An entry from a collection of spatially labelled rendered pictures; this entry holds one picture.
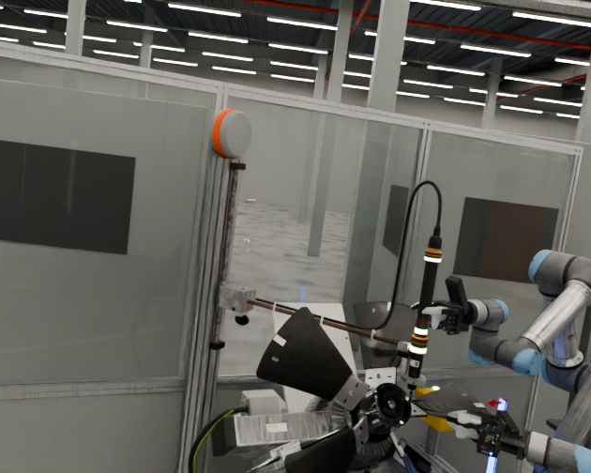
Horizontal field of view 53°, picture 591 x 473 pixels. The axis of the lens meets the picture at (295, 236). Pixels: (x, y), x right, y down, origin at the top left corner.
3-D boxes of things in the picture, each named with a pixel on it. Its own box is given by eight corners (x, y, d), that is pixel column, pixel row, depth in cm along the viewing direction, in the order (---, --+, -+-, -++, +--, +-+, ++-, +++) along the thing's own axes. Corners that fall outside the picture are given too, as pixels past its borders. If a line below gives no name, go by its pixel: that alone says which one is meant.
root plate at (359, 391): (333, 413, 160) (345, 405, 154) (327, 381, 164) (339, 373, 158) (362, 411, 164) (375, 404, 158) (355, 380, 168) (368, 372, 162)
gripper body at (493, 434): (477, 425, 153) (526, 440, 148) (484, 411, 161) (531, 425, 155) (473, 451, 155) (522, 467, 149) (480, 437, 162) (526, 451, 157)
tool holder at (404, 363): (389, 377, 164) (395, 343, 163) (399, 372, 170) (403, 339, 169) (420, 387, 160) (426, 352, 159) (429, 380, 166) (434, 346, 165)
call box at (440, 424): (410, 415, 215) (415, 387, 214) (432, 413, 219) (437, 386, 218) (437, 435, 201) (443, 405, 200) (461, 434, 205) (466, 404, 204)
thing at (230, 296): (215, 308, 195) (218, 282, 194) (227, 304, 201) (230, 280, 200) (240, 315, 190) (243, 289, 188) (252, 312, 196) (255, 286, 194)
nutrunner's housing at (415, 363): (402, 389, 164) (428, 224, 159) (407, 385, 168) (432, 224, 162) (416, 392, 162) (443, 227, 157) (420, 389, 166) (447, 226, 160)
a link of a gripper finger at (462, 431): (441, 427, 160) (477, 436, 156) (447, 418, 165) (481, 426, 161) (441, 437, 161) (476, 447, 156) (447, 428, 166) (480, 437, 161)
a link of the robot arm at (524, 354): (624, 286, 185) (531, 389, 166) (590, 278, 194) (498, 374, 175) (618, 256, 180) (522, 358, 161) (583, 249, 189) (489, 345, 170)
